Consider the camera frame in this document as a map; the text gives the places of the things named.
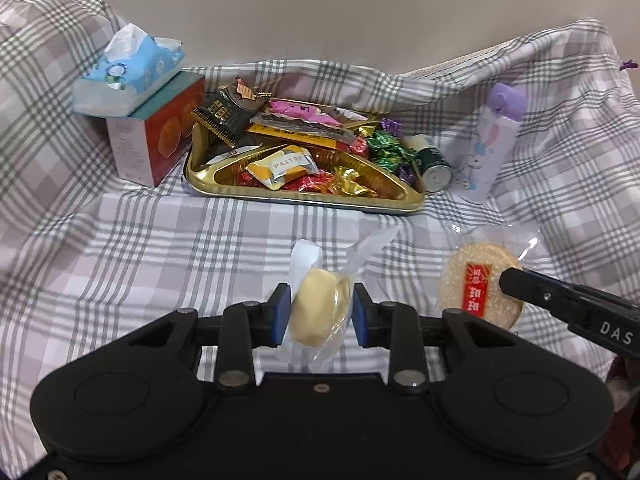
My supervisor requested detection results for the dark green drink can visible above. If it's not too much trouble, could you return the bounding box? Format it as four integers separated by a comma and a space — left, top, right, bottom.
404, 134, 453, 196

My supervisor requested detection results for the blue tissue pack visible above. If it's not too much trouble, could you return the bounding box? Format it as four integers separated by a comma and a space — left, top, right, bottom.
72, 22, 185, 121

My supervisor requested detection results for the red and white box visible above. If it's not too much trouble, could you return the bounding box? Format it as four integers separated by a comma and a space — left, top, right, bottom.
106, 71, 207, 187

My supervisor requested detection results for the purple rabbit print bottle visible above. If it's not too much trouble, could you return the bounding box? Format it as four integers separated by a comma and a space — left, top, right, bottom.
457, 82, 526, 205

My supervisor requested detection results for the plaid blanket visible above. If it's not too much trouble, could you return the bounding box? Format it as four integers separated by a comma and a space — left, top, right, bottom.
0, 0, 640, 480

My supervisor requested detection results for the rice cracker red label packet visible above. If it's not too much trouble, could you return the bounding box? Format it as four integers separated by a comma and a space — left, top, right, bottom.
435, 225, 541, 333

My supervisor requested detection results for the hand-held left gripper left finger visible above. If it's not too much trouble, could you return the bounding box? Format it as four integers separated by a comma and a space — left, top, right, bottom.
129, 282, 292, 391

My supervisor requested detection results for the dark red cloth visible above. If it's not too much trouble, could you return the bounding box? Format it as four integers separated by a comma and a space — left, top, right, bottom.
602, 355, 640, 480

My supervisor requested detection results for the pile of wrapped candies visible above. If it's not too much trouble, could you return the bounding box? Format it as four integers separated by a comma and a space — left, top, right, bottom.
192, 76, 426, 200

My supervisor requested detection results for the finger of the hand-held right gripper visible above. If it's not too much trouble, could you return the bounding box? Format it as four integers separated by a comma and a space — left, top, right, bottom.
499, 266, 583, 321

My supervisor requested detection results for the gold divided snack tray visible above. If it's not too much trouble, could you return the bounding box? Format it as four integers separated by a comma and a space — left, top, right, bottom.
184, 105, 427, 216

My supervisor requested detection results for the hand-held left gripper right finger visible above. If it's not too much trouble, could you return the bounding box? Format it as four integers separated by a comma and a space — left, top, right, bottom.
351, 284, 516, 391

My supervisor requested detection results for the pale pastry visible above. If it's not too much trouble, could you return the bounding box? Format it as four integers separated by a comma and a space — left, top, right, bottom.
287, 227, 401, 373

